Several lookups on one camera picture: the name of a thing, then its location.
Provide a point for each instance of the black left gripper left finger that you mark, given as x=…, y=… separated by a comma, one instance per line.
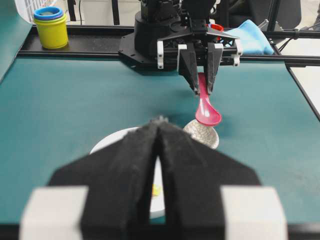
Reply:
x=99, y=196

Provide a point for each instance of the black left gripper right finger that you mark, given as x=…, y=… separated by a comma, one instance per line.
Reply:
x=211, y=196

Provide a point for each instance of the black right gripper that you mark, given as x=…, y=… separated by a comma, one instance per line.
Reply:
x=199, y=42

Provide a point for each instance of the yellow hexagonal prism block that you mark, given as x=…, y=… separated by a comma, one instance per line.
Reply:
x=156, y=190

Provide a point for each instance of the pink plastic spoon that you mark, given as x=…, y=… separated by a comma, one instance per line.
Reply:
x=206, y=114

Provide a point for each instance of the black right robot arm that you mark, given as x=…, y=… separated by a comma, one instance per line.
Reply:
x=160, y=18

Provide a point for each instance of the white round bowl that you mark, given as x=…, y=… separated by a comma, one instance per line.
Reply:
x=157, y=205

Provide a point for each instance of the red plastic cup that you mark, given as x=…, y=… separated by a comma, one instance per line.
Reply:
x=217, y=27

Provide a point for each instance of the blue cloth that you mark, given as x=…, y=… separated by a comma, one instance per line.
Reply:
x=252, y=39

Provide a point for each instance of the small crackle-glaze ceramic dish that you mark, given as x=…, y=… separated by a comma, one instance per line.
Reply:
x=206, y=135

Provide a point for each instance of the stacked yellow plastic cups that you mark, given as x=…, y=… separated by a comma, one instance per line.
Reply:
x=51, y=27

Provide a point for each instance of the white plastic basket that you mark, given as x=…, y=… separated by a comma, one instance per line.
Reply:
x=32, y=10

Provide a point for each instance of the black aluminium frame rail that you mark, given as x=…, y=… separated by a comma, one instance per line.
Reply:
x=94, y=42

